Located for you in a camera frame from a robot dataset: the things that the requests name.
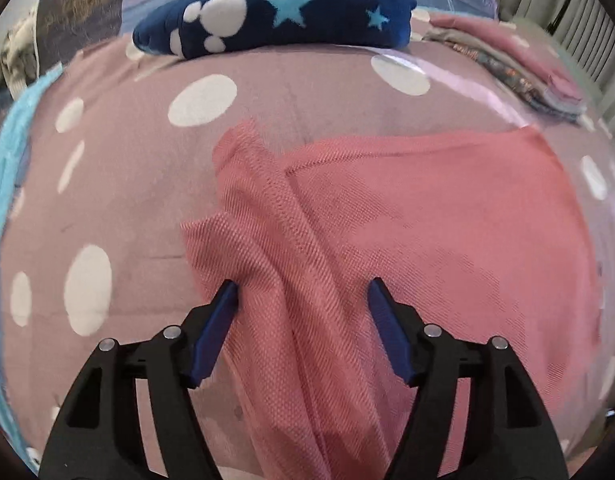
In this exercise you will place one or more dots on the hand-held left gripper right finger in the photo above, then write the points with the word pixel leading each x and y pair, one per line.
pixel 390 335

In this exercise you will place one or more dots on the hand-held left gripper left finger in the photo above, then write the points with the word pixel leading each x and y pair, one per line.
pixel 212 335

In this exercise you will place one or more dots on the salmon pink knit garment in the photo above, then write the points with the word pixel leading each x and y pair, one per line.
pixel 387 210

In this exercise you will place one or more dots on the stack of folded clothes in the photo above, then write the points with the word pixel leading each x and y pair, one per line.
pixel 507 42

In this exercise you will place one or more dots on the pink polka-dot blanket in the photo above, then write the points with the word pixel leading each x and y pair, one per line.
pixel 137 200

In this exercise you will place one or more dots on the turquoise blanket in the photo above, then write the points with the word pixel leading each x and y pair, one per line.
pixel 7 200

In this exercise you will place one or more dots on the teal patterned folded garment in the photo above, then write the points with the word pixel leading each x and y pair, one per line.
pixel 527 85

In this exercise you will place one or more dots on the grey folded garment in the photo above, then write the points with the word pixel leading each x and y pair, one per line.
pixel 452 42

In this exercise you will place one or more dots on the navy star plush cloth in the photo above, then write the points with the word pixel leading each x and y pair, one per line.
pixel 327 15

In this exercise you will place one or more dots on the grey fuzzy cloth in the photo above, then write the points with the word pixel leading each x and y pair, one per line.
pixel 19 50

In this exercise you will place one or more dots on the dark brown patterned cushion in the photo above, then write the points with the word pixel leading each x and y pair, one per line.
pixel 82 5

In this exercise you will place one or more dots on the beige curtain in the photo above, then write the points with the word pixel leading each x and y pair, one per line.
pixel 552 5

